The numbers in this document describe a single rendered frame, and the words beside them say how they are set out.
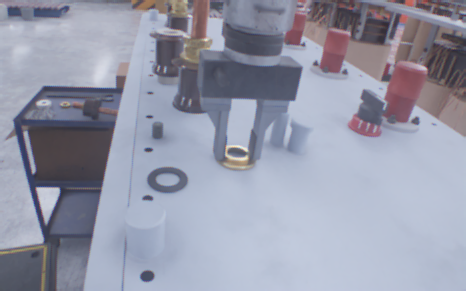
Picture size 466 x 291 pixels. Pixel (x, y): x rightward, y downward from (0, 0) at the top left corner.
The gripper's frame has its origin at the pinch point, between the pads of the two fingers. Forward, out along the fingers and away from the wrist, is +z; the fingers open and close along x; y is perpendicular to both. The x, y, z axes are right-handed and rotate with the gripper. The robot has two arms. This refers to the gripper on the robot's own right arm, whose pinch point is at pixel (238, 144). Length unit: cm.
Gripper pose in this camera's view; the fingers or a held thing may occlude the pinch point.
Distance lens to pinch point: 48.2
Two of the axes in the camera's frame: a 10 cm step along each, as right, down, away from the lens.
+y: 2.1, 5.2, -8.3
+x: 9.7, 0.0, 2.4
